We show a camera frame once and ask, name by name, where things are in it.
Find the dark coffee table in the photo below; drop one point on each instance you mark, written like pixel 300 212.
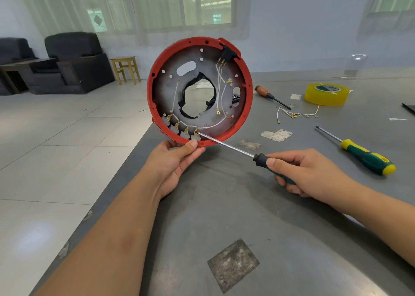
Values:
pixel 23 63

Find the small wooden stool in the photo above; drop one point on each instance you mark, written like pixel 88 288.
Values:
pixel 125 60

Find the person's left forearm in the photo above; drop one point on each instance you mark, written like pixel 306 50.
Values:
pixel 104 247

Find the sheer white curtain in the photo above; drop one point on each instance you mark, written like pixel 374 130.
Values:
pixel 390 21
pixel 52 4

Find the black armchair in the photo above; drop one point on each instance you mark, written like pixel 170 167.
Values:
pixel 81 62

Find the black flat plate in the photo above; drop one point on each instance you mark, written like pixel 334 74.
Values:
pixel 409 108

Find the black sofa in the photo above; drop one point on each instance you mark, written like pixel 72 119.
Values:
pixel 13 49

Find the red round appliance base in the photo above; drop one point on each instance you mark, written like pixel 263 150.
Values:
pixel 157 72

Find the yellow tape roll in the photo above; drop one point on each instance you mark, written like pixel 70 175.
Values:
pixel 314 99

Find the person's left hand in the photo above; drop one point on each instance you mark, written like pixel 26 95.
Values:
pixel 168 166

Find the crumpled white tape piece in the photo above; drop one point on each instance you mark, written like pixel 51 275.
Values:
pixel 277 135

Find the person's right forearm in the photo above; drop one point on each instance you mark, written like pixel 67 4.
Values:
pixel 389 218

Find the person's right hand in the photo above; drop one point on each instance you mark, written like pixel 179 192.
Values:
pixel 318 176

